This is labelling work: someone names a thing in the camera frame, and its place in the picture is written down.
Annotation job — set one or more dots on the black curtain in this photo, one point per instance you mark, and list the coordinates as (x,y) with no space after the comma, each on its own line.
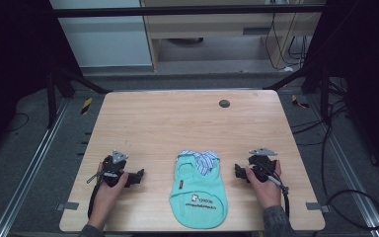
(13,65)
(365,65)

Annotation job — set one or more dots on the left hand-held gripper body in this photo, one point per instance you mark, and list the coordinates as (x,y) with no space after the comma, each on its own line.
(113,169)

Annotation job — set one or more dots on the person's left hand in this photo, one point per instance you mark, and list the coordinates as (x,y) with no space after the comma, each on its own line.
(107,196)

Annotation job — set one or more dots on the yellow black striped tape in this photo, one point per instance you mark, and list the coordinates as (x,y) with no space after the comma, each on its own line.
(86,106)
(298,102)

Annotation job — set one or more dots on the grey round table grommet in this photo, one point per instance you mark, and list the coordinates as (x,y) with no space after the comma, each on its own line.
(224,103)

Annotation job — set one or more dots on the mint green pet shirt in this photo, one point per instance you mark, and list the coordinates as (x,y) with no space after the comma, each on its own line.
(197,194)

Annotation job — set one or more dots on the black metal stand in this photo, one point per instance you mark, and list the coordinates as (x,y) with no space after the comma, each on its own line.
(51,98)
(324,95)

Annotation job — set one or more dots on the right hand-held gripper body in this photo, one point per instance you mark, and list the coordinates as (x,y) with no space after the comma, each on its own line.
(261,164)

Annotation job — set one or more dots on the black horizontal frame bar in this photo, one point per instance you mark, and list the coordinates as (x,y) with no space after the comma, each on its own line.
(184,11)

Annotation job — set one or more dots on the aluminium floor rail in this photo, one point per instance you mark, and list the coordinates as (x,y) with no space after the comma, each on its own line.
(348,171)
(29,168)

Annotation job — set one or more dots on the grey table bracket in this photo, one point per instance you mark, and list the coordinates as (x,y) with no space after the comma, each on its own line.
(67,206)
(316,207)

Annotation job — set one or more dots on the white cabinet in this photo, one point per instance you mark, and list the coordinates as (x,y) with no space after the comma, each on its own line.
(105,39)

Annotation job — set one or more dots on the person's right hand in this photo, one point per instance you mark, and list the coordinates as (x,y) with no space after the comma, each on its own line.
(268,192)

